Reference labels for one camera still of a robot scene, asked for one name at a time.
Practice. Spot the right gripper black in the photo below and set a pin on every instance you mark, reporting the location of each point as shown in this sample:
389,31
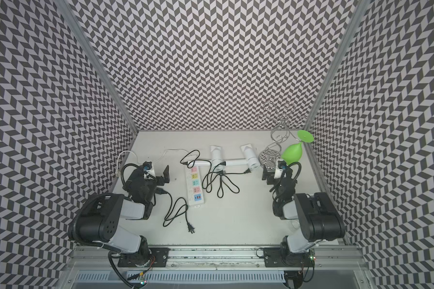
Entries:
266,173

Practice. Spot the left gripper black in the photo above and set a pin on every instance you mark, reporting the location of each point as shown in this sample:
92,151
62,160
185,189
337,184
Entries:
166,177

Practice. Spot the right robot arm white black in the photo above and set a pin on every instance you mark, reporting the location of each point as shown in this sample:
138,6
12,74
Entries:
318,221

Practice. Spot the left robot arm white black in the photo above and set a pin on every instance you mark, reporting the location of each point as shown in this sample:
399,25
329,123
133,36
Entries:
97,222

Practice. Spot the white hair dryer right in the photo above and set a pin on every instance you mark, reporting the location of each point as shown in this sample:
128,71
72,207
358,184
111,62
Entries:
250,159

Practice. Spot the green plastic wine glass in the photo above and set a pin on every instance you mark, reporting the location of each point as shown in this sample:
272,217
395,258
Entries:
294,152

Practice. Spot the white power strip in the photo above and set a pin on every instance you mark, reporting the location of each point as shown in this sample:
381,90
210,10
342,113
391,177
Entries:
194,186

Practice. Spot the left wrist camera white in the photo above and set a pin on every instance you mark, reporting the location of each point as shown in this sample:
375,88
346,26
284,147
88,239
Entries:
148,170

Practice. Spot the silver wire glass rack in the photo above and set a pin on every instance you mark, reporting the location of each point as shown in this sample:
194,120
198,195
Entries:
279,134

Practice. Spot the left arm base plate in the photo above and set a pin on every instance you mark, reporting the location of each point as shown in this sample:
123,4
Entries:
152,257

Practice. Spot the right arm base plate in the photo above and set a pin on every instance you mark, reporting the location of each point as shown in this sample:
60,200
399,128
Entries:
277,258

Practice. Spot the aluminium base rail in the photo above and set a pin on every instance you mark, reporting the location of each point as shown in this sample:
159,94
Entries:
193,265

